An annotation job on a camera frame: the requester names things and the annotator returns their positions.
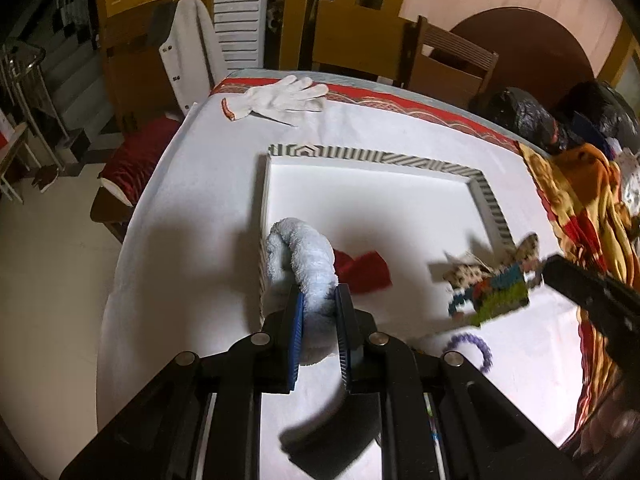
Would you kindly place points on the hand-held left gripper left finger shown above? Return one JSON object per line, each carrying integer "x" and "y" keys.
{"x": 298, "y": 330}

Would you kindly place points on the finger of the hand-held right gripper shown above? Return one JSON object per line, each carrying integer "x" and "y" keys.
{"x": 590, "y": 290}

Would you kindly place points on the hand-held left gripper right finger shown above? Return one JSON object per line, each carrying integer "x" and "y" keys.
{"x": 343, "y": 330}

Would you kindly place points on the light blue fluffy scrunchie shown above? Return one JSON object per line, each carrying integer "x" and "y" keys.
{"x": 310, "y": 260}

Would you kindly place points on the spotted beige bow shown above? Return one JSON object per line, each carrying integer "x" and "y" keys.
{"x": 465, "y": 275}

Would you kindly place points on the grey striped tray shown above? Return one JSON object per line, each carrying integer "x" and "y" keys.
{"x": 375, "y": 200}

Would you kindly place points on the red satin bow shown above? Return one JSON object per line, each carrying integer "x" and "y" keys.
{"x": 370, "y": 272}

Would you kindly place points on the orange patterned blanket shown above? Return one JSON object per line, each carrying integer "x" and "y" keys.
{"x": 590, "y": 200}

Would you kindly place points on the white tablecloth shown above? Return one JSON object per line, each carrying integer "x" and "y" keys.
{"x": 200, "y": 210}

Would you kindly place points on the white work glove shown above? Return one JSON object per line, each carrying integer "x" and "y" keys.
{"x": 280, "y": 100}

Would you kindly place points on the red seat cushion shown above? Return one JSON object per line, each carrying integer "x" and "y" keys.
{"x": 140, "y": 155}

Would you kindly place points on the round brown table top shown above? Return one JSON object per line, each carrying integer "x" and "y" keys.
{"x": 540, "y": 45}

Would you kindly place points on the wooden slatted chair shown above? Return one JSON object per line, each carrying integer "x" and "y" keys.
{"x": 450, "y": 70}

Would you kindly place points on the wooden chair with cushion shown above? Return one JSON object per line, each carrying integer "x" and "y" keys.
{"x": 130, "y": 75}

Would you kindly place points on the white buttoned jacket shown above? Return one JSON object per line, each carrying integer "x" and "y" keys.
{"x": 190, "y": 40}

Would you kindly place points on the white louvred door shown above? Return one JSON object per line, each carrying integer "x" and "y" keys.
{"x": 237, "y": 10}

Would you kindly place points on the small wooden table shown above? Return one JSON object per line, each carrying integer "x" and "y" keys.
{"x": 12, "y": 145}

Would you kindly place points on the metal rack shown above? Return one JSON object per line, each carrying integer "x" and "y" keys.
{"x": 25, "y": 75}

